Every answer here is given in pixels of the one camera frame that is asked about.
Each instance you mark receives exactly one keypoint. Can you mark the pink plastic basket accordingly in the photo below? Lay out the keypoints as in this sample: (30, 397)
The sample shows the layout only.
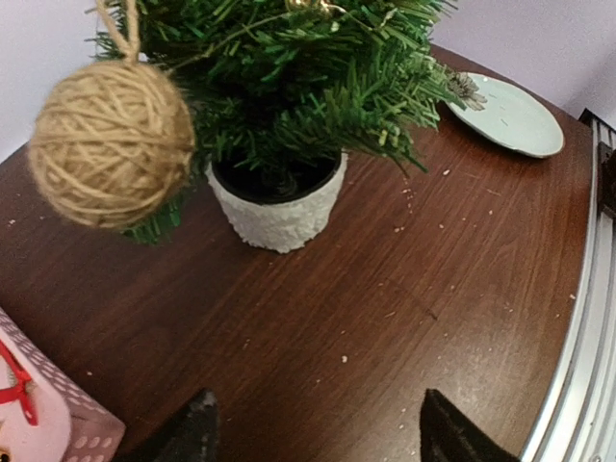
(72, 426)

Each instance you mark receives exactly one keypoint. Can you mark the small green christmas tree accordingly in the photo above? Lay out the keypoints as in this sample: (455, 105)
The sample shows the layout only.
(271, 89)

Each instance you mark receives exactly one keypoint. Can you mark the twine ball ornament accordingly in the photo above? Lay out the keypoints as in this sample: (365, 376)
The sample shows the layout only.
(114, 140)

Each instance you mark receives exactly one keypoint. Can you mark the light green floral plate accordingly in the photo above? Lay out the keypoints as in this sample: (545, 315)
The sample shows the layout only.
(512, 118)

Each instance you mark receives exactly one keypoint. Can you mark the aluminium front rail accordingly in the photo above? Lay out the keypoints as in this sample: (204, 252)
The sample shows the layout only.
(577, 420)

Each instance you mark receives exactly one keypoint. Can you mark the red bow ornament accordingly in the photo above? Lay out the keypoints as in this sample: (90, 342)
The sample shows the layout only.
(19, 390)

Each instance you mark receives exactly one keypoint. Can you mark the white tree pot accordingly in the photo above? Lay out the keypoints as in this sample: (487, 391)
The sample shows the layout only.
(280, 224)

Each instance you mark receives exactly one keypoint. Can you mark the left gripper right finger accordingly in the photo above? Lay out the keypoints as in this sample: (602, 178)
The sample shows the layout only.
(448, 435)

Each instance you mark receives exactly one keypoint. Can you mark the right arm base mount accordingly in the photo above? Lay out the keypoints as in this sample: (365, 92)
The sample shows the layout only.
(604, 178)

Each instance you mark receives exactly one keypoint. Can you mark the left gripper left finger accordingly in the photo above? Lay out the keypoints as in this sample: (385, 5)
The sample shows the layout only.
(191, 434)

